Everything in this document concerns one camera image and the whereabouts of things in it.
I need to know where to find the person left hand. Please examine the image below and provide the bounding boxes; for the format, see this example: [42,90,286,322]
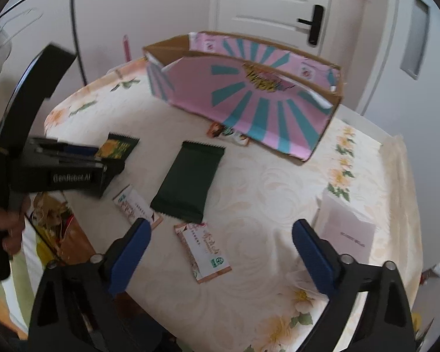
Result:
[0,196,31,257]

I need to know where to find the white pink snack packet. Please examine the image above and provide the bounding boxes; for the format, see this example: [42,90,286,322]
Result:
[312,191,376,264]

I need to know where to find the green yellow cracker packet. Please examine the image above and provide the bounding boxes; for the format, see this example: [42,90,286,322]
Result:
[95,133,140,161]

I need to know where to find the white red snack sachet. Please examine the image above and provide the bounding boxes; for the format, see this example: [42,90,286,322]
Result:
[174,223,232,284]
[113,185,163,230]

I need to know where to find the dark green snack packet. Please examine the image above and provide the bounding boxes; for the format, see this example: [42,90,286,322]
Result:
[151,141,225,224]

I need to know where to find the striped green bedding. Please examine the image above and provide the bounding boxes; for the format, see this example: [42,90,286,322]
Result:
[0,221,43,339]

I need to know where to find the pink stick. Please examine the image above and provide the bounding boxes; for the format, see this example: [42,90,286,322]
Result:
[122,35,132,63]

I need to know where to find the green white small snack packet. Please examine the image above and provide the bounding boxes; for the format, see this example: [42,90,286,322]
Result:
[220,127,249,146]

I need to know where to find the orange small snack packet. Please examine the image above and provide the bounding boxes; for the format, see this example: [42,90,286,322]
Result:
[207,122,225,138]

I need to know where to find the cardboard box with pink lining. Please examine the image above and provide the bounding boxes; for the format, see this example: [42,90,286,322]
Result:
[143,31,343,162]

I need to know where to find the white door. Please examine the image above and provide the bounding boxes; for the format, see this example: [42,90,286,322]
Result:
[214,0,332,55]

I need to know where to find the black curved cable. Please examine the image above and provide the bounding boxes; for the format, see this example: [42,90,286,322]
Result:
[0,0,89,87]

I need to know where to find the black door handle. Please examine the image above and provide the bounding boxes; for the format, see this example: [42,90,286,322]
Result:
[297,5,325,46]

